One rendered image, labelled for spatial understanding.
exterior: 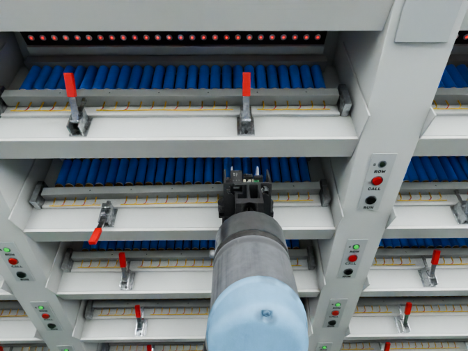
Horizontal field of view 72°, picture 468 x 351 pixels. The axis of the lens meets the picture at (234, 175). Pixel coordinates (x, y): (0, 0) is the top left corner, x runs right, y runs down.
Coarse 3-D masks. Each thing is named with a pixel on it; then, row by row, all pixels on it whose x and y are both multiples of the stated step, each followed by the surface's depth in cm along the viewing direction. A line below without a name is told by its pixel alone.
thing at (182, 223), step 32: (320, 160) 72; (32, 192) 65; (320, 192) 66; (32, 224) 63; (64, 224) 63; (96, 224) 63; (128, 224) 63; (160, 224) 63; (192, 224) 63; (288, 224) 63; (320, 224) 63
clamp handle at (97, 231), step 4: (104, 212) 61; (104, 216) 62; (100, 220) 61; (104, 220) 61; (100, 224) 60; (96, 228) 59; (100, 228) 59; (96, 232) 58; (100, 232) 58; (92, 236) 57; (96, 236) 57; (92, 240) 56; (96, 240) 57
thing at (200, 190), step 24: (48, 192) 64; (72, 192) 64; (96, 192) 65; (120, 192) 65; (144, 192) 65; (168, 192) 65; (192, 192) 65; (216, 192) 65; (288, 192) 66; (312, 192) 66
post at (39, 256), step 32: (0, 32) 57; (0, 160) 56; (32, 160) 65; (0, 192) 57; (0, 224) 61; (0, 256) 66; (32, 256) 66; (32, 288) 72; (32, 320) 80; (64, 320) 80
